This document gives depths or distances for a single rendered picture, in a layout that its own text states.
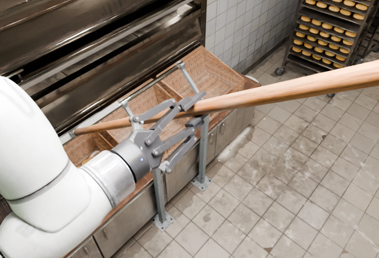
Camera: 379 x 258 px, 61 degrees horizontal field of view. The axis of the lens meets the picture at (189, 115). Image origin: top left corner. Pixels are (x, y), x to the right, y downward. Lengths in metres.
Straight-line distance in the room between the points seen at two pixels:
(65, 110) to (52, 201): 1.69
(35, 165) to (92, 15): 1.58
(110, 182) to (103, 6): 1.58
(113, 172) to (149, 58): 1.95
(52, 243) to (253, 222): 2.33
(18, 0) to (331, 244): 2.58
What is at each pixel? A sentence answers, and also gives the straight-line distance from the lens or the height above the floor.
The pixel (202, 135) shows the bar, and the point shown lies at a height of 0.65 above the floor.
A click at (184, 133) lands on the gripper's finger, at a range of 0.65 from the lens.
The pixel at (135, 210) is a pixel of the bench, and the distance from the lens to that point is 2.34.
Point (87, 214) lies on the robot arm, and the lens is 0.54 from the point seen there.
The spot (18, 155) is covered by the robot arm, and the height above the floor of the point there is 2.11.
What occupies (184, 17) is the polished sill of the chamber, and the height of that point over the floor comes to 1.18.
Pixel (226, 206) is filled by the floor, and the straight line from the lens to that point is 2.79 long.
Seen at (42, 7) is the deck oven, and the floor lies 1.66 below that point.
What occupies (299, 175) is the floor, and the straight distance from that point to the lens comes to 3.09.
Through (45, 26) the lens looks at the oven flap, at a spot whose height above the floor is 1.56.
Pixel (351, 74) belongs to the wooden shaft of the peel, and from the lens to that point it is 0.44.
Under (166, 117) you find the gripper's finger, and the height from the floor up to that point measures 1.99.
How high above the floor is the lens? 2.45
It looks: 46 degrees down
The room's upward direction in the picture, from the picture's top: straight up
